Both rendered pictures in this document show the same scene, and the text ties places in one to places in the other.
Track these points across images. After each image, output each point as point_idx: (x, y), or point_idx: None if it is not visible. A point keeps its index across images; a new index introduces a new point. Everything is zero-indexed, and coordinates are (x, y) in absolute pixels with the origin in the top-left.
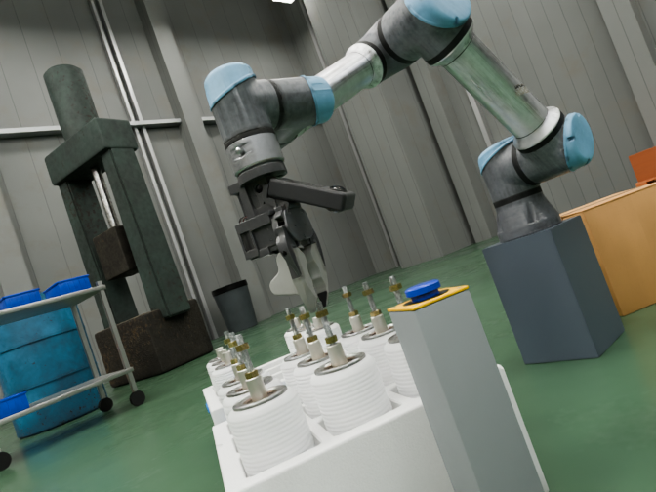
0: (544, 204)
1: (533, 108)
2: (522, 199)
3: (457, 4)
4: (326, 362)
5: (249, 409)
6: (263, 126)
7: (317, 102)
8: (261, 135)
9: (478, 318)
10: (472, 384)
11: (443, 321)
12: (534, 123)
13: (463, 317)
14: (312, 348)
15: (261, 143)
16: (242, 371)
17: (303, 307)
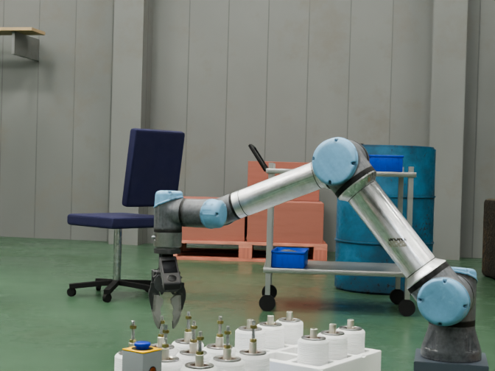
0: (446, 339)
1: (403, 261)
2: (432, 325)
3: (336, 169)
4: (170, 355)
5: (118, 354)
6: (163, 229)
7: (203, 221)
8: (160, 233)
9: (142, 367)
10: None
11: (130, 360)
12: (405, 272)
13: (136, 363)
14: (189, 346)
15: (159, 238)
16: (158, 337)
17: (194, 322)
